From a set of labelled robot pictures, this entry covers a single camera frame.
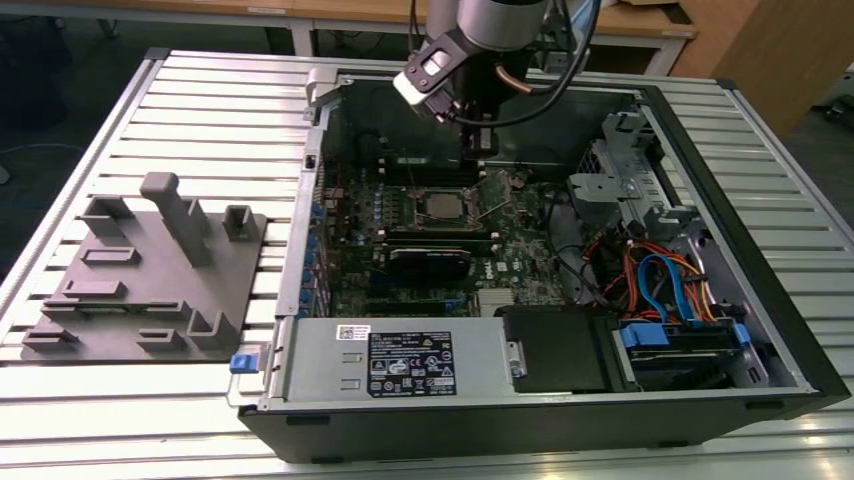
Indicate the CPU socket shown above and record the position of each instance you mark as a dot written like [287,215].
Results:
[420,207]

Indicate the black PC case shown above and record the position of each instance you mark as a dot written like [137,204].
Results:
[534,435]

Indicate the silver metal drive cage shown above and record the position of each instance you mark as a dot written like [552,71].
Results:
[601,190]

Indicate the black graphics card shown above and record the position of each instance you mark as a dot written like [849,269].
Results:
[428,265]

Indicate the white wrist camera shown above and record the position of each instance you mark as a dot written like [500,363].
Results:
[430,70]

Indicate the copper coloured tube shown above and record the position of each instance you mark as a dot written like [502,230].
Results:
[516,82]

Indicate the hard disk in blue carrier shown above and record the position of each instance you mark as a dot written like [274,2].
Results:
[644,337]

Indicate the wooden desk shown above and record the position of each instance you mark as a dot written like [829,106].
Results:
[641,27]

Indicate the silver power supply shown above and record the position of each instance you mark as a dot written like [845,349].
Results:
[321,360]

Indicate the blue case latch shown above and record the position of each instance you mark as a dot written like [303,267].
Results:
[242,363]

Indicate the small silver heat sink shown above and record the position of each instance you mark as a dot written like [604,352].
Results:
[496,296]

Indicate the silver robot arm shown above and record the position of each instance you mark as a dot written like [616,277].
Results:
[494,20]

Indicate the silver CPU chip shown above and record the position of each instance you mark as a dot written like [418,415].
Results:
[444,202]

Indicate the wooden cabinet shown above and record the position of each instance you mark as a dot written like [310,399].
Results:
[768,50]

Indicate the grey parts rack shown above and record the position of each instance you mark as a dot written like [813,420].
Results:
[147,280]

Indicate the green motherboard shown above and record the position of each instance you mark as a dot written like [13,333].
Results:
[528,250]

